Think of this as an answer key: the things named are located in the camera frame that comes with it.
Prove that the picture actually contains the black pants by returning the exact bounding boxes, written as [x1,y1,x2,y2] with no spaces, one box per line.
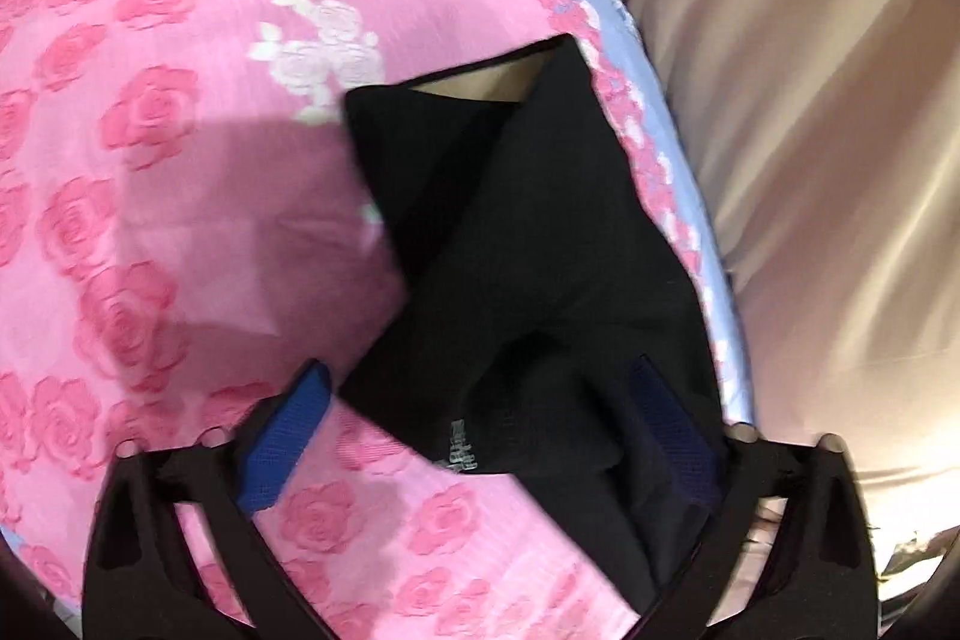
[340,35,722,611]

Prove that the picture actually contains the pink floral bed sheet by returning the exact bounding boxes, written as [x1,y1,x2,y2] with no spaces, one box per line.
[2,0,752,622]

